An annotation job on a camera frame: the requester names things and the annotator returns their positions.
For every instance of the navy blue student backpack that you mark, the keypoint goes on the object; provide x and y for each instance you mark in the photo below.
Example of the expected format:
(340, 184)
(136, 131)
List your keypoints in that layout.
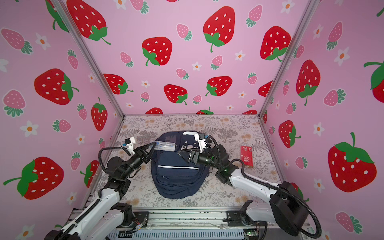
(173, 177)

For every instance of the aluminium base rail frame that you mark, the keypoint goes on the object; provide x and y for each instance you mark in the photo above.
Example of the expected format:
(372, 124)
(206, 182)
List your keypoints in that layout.
(200, 224)

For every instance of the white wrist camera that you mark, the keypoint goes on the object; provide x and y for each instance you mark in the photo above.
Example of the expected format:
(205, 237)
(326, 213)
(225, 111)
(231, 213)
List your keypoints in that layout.
(201, 139)
(128, 146)

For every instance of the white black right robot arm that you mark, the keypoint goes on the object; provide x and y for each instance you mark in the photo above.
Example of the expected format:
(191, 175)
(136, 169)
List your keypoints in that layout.
(287, 207)

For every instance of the aluminium corner post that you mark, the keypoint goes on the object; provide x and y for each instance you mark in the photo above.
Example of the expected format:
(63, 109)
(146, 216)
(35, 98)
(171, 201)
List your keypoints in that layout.
(78, 38)
(300, 30)

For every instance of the clear plastic pencil case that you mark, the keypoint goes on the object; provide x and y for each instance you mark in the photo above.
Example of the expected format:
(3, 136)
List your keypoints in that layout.
(165, 146)

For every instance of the red stationery package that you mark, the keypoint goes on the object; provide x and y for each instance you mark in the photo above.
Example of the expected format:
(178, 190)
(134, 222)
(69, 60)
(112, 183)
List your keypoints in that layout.
(247, 156)

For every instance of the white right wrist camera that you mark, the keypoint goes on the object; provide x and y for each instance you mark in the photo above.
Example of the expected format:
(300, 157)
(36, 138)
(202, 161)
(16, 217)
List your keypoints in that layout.
(201, 139)

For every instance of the aluminium corner post left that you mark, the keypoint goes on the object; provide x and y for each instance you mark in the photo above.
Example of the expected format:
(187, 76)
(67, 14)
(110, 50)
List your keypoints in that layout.
(78, 38)

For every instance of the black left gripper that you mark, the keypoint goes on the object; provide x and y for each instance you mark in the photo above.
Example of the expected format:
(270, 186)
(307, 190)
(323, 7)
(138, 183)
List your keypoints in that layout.
(141, 156)

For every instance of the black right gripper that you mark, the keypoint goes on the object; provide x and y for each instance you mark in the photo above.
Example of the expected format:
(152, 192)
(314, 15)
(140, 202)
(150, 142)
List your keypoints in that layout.
(196, 156)

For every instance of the aluminium corner post right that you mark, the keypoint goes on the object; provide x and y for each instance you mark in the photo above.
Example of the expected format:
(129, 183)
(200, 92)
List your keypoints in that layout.
(300, 30)

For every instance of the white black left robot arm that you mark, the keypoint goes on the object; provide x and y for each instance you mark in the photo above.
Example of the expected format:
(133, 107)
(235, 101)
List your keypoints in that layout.
(99, 204)

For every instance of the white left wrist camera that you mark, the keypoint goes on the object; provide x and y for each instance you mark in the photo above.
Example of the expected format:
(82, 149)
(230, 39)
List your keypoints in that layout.
(128, 146)

